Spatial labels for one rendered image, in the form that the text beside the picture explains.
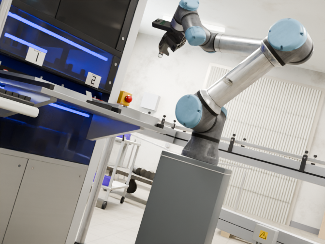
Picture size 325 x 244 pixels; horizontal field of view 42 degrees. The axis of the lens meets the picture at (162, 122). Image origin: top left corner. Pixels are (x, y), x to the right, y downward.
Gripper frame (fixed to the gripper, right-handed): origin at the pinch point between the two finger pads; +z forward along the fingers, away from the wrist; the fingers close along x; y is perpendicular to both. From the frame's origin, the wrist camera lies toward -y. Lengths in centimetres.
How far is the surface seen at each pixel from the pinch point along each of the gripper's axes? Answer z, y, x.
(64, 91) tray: -3, -8, -51
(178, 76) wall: 624, -130, 456
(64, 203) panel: 59, 16, -65
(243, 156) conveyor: 56, 64, 30
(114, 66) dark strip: 29.3, -16.8, -7.2
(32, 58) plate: 8, -33, -47
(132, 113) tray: 5.3, 14.1, -31.4
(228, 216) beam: 74, 82, 4
